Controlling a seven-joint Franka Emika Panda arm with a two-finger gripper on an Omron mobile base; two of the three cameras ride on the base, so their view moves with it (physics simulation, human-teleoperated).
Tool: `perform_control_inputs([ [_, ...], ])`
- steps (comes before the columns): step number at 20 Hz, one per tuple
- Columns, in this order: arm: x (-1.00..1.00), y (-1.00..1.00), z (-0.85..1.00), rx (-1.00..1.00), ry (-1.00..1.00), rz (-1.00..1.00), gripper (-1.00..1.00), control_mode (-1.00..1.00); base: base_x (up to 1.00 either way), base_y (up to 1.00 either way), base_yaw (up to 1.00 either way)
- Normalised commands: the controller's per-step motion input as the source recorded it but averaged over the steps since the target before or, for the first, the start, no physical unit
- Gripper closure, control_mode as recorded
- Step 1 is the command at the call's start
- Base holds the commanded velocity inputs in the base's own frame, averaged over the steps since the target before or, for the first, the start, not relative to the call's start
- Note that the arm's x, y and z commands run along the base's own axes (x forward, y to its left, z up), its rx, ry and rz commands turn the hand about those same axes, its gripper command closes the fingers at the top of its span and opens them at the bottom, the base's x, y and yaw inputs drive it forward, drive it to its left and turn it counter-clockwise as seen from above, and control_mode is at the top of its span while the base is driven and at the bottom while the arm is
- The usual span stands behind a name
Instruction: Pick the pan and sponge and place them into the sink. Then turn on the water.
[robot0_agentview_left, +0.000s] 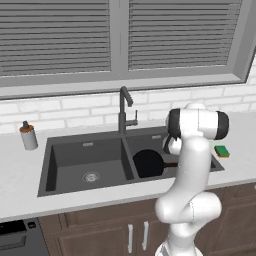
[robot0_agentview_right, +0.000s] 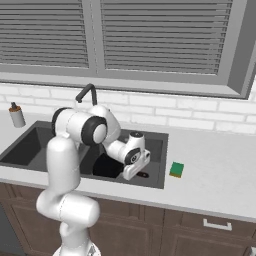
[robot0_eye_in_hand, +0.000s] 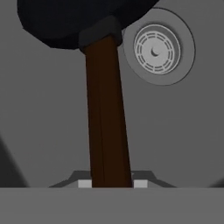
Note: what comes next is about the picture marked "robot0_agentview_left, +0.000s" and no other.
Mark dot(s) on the brown cupboard door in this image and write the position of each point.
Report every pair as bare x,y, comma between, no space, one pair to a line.
156,238
233,226
96,241

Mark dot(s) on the green and yellow sponge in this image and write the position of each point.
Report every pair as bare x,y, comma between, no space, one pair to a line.
222,151

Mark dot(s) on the grey soap dispenser, orange top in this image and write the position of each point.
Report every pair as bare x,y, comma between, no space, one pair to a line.
29,137

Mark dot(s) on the black dishwasher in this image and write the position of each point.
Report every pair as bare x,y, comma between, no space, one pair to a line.
20,238

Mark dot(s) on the dark grey double sink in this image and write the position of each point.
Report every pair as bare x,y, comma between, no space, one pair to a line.
100,156

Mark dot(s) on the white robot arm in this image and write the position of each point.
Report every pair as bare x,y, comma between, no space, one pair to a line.
190,173

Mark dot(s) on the brown false drawer front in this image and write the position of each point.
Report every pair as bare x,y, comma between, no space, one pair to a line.
106,214

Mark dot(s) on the grey window frame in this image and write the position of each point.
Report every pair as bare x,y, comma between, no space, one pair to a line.
118,36

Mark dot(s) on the black frying pan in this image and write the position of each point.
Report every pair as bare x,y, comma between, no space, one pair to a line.
148,164

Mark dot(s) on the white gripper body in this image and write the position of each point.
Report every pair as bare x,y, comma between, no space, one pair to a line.
172,147

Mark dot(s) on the grey window blind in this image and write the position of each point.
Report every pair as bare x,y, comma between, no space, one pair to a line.
53,36
183,33

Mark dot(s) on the dark grey tap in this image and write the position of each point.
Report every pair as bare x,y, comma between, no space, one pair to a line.
122,115

